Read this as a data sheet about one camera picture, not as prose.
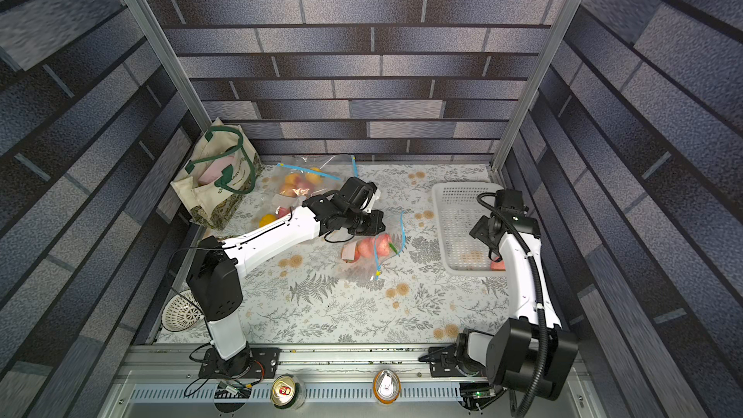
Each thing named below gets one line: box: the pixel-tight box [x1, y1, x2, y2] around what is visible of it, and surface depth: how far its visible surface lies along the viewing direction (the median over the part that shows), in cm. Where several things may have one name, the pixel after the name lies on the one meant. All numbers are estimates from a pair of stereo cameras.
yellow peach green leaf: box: [304, 172, 324, 185], surface depth 112 cm
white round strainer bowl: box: [161, 289, 204, 332], surface depth 81 cm
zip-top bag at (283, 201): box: [258, 184, 327, 229], surface depth 104 cm
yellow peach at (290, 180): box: [284, 173, 298, 187], surface depth 111 cm
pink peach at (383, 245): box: [376, 233, 392, 257], surface depth 84 cm
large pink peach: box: [356, 237, 375, 259], surface depth 88 cm
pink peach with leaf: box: [292, 179, 315, 197], surface depth 108 cm
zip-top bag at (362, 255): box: [340, 209, 406, 282], surface depth 89 cm
